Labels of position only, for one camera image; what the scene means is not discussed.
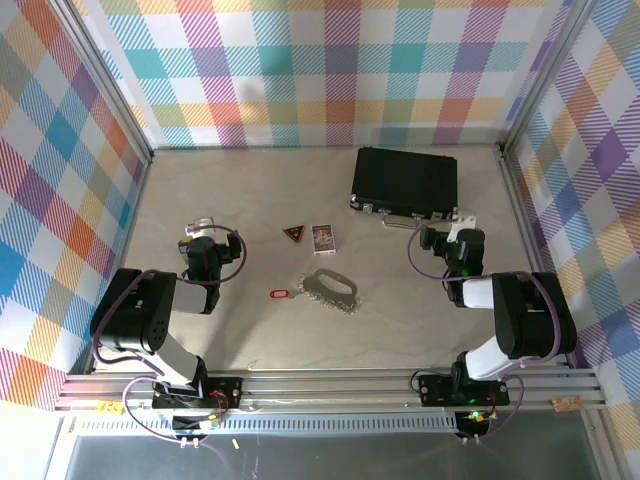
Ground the black briefcase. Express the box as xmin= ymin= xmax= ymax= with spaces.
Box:
xmin=348 ymin=146 xmax=460 ymax=231

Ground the small playing card box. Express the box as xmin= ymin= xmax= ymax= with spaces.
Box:
xmin=310 ymin=223 xmax=337 ymax=257

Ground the small controller circuit board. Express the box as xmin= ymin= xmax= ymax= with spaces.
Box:
xmin=457 ymin=407 xmax=495 ymax=437
xmin=172 ymin=412 xmax=222 ymax=434

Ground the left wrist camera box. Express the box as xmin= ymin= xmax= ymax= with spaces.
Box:
xmin=184 ymin=215 xmax=219 ymax=239

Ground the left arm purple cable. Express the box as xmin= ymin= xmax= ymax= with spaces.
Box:
xmin=91 ymin=225 xmax=248 ymax=454

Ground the aluminium side rail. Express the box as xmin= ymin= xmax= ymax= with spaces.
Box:
xmin=88 ymin=149 xmax=156 ymax=376
xmin=498 ymin=144 xmax=596 ymax=371

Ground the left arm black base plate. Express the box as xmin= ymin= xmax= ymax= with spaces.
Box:
xmin=152 ymin=375 xmax=245 ymax=411

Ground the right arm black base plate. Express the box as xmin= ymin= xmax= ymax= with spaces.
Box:
xmin=418 ymin=372 xmax=511 ymax=407

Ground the aluminium frame rail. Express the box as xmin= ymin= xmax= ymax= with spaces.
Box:
xmin=54 ymin=368 xmax=606 ymax=415

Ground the aluminium corner post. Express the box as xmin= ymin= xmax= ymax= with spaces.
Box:
xmin=49 ymin=0 xmax=155 ymax=166
xmin=498 ymin=0 xmax=602 ymax=157

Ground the slotted grey cable duct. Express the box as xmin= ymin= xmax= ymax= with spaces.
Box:
xmin=74 ymin=412 xmax=459 ymax=434

